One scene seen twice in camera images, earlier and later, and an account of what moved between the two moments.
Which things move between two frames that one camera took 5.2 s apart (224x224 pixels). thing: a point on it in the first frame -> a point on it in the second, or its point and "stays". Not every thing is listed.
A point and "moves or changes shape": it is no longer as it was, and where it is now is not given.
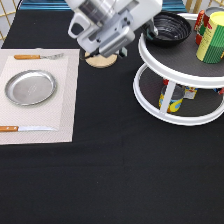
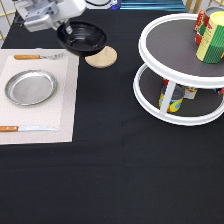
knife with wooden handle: [26, 128] stays
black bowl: [172, 27] moves or changes shape
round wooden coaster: [101, 61] stays
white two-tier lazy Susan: [175, 85] stays
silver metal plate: [30, 87] stays
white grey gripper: [112, 33] -> [39, 15]
